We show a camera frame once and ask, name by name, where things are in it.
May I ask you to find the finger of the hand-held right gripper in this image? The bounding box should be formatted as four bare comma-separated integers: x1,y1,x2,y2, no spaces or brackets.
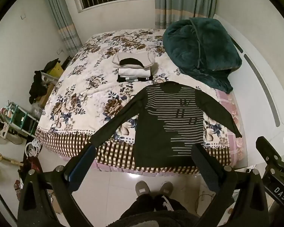
256,136,282,171

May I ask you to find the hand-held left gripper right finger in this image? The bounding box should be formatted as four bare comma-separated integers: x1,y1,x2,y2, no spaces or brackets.
191,144,270,227

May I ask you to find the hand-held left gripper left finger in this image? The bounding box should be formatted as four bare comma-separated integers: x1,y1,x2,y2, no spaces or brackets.
17,144,96,227

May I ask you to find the dark striped sweater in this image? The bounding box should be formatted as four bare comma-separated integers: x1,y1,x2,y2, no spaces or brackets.
89,82,242,167

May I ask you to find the black clothes pile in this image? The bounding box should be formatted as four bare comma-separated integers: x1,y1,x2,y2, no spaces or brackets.
29,70,49,104

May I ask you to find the person's right shoe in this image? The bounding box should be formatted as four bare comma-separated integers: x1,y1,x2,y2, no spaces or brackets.
160,181,174,195

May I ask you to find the person's shoe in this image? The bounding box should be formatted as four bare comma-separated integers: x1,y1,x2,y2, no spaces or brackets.
160,181,174,195
135,181,151,195

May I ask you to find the dark red bag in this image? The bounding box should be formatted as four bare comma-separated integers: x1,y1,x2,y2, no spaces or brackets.
21,157,43,173

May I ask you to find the white headboard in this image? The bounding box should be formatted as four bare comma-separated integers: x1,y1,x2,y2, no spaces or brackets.
213,14,284,166

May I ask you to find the person's left shoe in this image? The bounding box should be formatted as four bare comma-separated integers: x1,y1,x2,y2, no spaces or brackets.
135,181,151,195

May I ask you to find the person's left leg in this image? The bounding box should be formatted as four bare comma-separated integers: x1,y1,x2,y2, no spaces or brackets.
119,194,154,218

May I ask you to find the person's fleece jacket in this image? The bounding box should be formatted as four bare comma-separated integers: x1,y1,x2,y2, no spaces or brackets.
118,209,200,227

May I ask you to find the straw broom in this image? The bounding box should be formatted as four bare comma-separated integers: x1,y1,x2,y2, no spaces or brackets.
0,151,24,167

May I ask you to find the teal shelf rack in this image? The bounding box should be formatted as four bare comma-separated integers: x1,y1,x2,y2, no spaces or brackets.
5,100,39,138

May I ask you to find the floral bed blanket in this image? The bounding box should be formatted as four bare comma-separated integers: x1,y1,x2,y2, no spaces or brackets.
35,28,245,173

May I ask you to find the cardboard box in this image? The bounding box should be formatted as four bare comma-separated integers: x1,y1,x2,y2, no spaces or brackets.
35,83,55,104

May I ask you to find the black folded garment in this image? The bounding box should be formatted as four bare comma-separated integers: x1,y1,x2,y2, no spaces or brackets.
117,75,154,83

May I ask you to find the yellow box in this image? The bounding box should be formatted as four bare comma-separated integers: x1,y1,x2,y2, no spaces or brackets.
47,63,63,78

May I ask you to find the white folded garment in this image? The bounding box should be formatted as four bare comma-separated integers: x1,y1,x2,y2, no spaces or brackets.
118,68,153,77

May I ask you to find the dark green fleece blanket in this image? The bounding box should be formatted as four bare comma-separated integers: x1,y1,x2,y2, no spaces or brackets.
162,17,242,94

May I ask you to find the beige folded garment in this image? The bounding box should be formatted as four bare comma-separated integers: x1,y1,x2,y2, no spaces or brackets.
112,51,156,69

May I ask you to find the grey-green curtain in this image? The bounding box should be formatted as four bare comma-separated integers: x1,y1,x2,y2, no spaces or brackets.
154,0,219,30
41,0,83,57

